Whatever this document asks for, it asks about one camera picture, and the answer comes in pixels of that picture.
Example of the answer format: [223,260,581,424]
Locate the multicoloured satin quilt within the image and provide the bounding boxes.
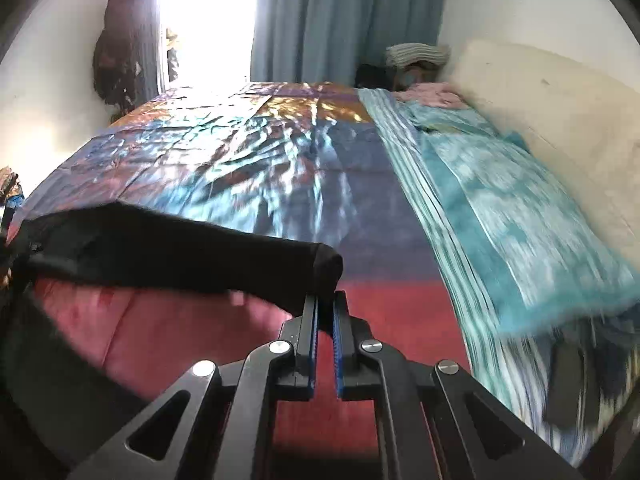
[15,81,473,480]

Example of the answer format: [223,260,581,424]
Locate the black pants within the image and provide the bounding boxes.
[0,202,345,480]

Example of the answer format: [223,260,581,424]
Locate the blue curtain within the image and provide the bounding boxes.
[250,0,448,86]
[127,0,168,106]

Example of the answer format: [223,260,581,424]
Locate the turquoise floral blanket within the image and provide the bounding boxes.
[415,105,640,333]

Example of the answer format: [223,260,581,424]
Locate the dark cloth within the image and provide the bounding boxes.
[545,320,640,431]

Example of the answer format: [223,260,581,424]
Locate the teal patterned blanket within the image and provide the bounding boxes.
[357,87,601,466]

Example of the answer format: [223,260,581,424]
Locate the dark hanging bag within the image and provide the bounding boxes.
[94,0,146,116]

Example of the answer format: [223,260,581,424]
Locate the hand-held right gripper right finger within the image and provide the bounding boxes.
[332,290,583,480]

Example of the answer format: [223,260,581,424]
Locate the grey knitted cloth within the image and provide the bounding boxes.
[385,42,451,68]

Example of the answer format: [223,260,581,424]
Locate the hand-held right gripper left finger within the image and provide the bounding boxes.
[67,294,321,480]

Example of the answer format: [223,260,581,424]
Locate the pink cloth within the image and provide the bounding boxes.
[395,82,471,110]

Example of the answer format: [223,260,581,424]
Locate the cream padded headboard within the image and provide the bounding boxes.
[440,39,640,266]

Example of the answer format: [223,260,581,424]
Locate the pile of clothes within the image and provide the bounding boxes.
[0,167,26,211]

